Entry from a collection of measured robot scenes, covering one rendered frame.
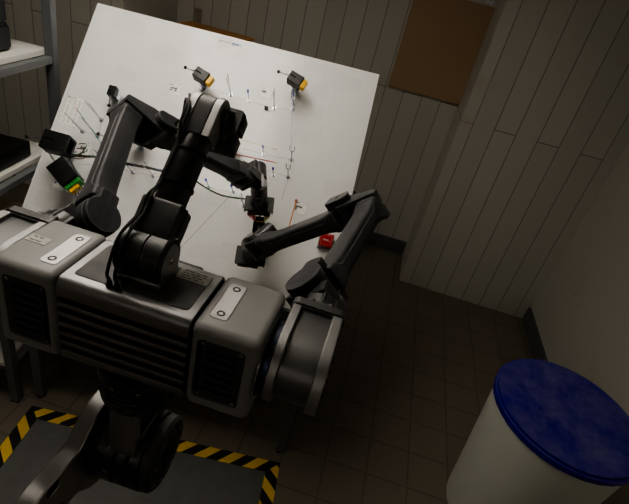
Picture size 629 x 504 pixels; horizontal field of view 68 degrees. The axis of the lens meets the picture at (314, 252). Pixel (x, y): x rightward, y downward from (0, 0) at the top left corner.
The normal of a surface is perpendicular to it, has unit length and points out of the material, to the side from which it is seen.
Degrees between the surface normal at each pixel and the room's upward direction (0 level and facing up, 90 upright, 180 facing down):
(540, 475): 94
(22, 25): 90
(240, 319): 0
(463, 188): 90
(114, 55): 48
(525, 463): 94
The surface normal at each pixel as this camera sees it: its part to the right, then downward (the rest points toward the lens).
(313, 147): 0.07, -0.18
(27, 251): 0.22, -0.83
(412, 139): -0.21, 0.47
